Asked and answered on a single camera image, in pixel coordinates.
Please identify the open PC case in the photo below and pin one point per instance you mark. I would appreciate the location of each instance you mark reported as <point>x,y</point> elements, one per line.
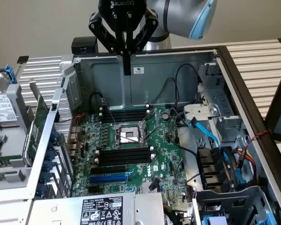
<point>107,82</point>

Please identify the thin metal locking lever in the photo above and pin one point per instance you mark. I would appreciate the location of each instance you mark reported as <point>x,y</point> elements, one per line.
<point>111,113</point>
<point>128,138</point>

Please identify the white case sticker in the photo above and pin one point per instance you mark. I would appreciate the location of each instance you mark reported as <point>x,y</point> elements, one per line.
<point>138,70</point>

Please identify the silver finned heat sink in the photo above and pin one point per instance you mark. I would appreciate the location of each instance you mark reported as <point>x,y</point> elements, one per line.
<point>145,187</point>

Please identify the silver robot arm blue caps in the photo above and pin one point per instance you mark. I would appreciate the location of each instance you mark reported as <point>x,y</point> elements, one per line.
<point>178,18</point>

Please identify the green graphics card silver bracket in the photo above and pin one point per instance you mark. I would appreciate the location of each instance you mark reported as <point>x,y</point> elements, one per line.
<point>38,122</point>

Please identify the silver hard disk white label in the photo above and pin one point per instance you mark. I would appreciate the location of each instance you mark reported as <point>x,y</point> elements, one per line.
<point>2,105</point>

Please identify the silver metal disk bay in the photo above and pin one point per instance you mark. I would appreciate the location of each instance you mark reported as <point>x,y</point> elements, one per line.
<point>224,98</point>

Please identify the tall silver port block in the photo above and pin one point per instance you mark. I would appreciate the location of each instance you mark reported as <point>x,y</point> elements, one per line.
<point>76,131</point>
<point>74,140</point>

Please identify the blue disk rail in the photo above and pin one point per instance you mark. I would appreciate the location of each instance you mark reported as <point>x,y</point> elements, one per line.
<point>11,73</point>

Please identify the grey perforated disk bay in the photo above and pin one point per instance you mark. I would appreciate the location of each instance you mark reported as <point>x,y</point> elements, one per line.
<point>236,201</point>

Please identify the short black expansion slot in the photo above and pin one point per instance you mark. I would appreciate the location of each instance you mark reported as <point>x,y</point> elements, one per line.
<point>93,189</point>

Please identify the RAM slot white latches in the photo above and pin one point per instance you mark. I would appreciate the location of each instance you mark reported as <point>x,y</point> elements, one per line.
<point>126,109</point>
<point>126,115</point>
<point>125,155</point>
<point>125,162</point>

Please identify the CPU socket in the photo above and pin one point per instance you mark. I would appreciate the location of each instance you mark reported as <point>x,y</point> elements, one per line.
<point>128,130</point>

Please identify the blue expansion slot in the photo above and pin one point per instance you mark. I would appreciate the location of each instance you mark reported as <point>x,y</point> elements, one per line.
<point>107,179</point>

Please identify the silver power supply with label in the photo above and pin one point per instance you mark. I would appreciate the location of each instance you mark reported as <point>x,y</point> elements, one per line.
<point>142,211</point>

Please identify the grey plastic disk bracket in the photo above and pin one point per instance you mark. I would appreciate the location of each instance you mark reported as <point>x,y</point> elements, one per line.
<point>201,110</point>

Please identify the round coin battery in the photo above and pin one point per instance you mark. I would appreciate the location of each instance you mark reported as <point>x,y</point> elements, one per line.
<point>165,115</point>

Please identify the silver USB port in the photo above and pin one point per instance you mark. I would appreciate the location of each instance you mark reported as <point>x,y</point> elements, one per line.
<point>72,153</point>
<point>73,147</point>

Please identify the blue slot retainer clip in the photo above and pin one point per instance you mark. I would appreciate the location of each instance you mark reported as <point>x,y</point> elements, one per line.
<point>55,136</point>
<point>45,176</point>
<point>47,165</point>
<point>41,189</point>
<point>50,154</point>

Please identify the long black expansion slot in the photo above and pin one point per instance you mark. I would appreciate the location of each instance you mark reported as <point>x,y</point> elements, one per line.
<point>107,170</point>

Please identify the black box with port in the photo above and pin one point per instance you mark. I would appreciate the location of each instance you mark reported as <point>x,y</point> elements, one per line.
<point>82,45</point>

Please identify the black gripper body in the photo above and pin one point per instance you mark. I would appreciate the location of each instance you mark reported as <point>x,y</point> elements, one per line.
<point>121,11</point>

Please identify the blue plastic bay clip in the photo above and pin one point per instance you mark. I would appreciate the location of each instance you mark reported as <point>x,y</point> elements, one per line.
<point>272,218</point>
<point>214,220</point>

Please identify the green motherboard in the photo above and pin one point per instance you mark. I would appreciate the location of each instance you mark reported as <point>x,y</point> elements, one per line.
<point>159,140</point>

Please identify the blue plastic bay latch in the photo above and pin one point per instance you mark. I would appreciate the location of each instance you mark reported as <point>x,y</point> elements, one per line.
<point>240,175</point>

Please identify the grey parts rack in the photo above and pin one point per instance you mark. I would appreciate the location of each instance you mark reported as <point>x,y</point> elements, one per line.
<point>14,140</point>

